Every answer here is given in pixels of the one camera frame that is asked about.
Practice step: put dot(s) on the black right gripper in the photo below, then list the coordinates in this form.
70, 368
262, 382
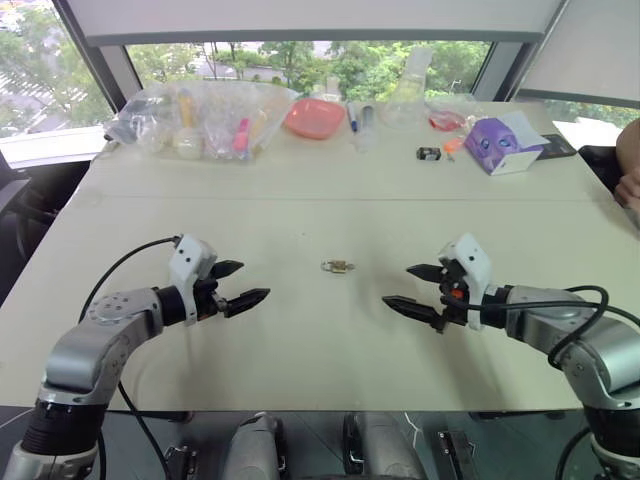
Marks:
454, 300

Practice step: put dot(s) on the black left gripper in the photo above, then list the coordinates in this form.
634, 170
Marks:
206, 300

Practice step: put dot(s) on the person's bare forearm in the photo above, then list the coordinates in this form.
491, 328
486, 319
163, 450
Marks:
631, 145

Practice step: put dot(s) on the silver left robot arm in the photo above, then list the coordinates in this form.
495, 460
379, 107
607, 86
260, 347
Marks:
95, 330

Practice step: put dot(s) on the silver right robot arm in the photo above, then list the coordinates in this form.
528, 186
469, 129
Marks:
575, 330

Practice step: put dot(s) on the person's bare hand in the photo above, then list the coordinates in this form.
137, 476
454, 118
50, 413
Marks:
629, 191

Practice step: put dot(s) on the small brass padlock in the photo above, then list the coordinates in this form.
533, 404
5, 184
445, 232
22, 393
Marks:
336, 267

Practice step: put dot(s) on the small black clip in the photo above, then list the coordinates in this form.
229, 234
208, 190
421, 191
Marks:
429, 153

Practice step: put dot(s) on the orange tag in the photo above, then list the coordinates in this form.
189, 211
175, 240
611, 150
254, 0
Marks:
452, 146

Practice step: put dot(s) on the pink stick item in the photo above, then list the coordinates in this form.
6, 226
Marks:
241, 134

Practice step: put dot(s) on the grey rounded robot leg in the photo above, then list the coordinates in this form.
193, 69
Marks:
385, 447
255, 447

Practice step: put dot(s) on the purple and white box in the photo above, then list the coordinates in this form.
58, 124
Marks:
500, 145

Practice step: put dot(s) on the large clear plastic bag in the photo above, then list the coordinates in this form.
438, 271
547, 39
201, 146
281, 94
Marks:
220, 115

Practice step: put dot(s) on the red item in clear bag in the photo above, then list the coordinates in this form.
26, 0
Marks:
446, 120

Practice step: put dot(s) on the pink plastic bowl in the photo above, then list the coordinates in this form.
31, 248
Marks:
314, 118

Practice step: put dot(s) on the blue marker pen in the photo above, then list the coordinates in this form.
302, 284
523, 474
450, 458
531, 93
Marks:
353, 118

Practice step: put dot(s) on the yellow tube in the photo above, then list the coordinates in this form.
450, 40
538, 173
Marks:
186, 107

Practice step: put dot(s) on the clear glass flask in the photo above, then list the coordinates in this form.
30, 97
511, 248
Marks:
407, 102

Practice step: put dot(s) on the black item in clear bag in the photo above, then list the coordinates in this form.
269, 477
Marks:
135, 117

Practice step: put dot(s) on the flat black phone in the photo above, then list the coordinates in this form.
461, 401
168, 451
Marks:
559, 146

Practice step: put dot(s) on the white roller blind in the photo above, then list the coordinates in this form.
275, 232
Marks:
310, 20
585, 55

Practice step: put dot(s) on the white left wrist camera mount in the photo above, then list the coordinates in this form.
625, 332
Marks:
188, 260

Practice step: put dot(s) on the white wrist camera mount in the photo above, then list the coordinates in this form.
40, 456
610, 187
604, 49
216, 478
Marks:
188, 260
475, 265

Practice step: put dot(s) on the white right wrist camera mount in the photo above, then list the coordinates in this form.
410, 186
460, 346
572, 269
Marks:
475, 265

